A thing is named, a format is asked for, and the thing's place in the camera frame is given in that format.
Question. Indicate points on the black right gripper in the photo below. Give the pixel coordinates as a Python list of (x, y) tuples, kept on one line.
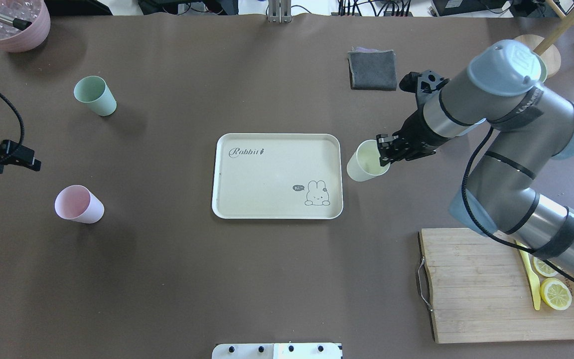
[(420, 132)]

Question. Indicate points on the cream plastic cup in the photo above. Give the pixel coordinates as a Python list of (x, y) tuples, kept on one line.
[(365, 162)]

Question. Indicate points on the pink plastic cup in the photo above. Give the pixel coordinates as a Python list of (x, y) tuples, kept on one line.
[(76, 203)]

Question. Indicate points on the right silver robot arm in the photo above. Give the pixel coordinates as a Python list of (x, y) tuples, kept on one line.
[(534, 125)]

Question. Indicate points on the cream rabbit tray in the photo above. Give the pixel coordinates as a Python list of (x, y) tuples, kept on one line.
[(277, 176)]

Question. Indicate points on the grey folded cloth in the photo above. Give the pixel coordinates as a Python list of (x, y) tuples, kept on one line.
[(371, 69)]

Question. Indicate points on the pink bowl with ice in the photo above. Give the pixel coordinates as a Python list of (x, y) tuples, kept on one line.
[(24, 24)]

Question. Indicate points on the green plastic cup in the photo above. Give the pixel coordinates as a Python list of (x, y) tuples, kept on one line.
[(94, 92)]

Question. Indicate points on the wooden cutting board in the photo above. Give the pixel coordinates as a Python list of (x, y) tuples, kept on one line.
[(478, 292)]

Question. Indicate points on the green bowl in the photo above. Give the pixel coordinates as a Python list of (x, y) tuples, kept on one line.
[(544, 70)]

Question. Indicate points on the wooden mug tree stand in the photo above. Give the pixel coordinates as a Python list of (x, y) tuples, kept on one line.
[(545, 47)]

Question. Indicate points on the yellow plastic knife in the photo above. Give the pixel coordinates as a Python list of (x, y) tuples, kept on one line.
[(533, 279)]

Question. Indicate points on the lemon half left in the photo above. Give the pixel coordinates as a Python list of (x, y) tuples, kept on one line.
[(543, 268)]

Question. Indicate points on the lemon half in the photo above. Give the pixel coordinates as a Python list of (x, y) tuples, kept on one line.
[(555, 294), (543, 268)]

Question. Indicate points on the lemon half right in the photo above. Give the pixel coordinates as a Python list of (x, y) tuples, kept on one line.
[(555, 294)]

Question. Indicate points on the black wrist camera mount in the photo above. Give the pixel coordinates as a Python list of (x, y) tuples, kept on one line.
[(422, 85)]

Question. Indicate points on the aluminium frame post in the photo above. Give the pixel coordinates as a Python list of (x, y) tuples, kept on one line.
[(279, 11)]

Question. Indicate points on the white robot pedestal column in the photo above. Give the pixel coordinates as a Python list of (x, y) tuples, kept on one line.
[(313, 350)]

